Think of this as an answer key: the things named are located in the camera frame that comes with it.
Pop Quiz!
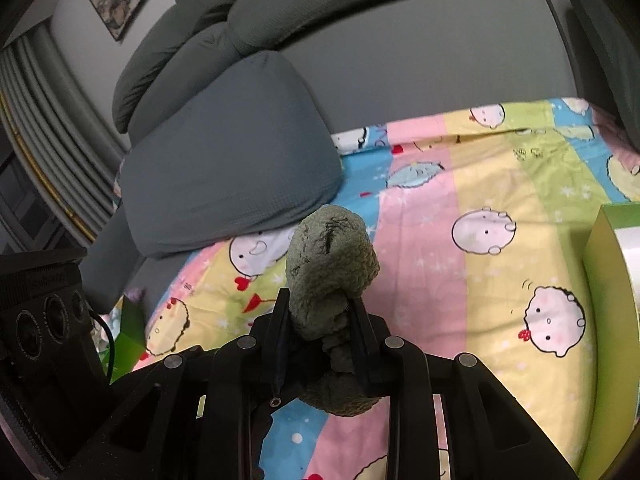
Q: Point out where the green cardboard box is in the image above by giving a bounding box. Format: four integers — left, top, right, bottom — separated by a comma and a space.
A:
582, 202, 640, 480

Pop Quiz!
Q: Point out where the grey ribbed door frame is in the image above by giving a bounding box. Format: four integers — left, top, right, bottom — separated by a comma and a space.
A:
0, 35, 128, 243

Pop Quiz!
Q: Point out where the green cardboard piece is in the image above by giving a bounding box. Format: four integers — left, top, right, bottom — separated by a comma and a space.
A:
100, 300, 147, 386

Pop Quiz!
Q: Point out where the green knitted cloth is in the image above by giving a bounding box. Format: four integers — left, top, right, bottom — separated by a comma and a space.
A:
285, 204, 382, 417

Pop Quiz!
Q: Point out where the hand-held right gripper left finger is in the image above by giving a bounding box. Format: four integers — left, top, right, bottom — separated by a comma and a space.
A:
65, 287, 292, 480

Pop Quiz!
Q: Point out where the grey pillow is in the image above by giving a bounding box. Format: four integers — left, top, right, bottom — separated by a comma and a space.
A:
120, 52, 343, 261
567, 0, 640, 161

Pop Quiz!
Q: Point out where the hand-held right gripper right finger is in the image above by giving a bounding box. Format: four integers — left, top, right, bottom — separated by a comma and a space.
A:
344, 296, 563, 480

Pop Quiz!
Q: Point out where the black cable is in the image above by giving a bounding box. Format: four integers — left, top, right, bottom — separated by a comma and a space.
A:
89, 307, 117, 386

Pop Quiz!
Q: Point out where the printed cartoon blanket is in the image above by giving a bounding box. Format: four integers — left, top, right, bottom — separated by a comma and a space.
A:
107, 97, 640, 480

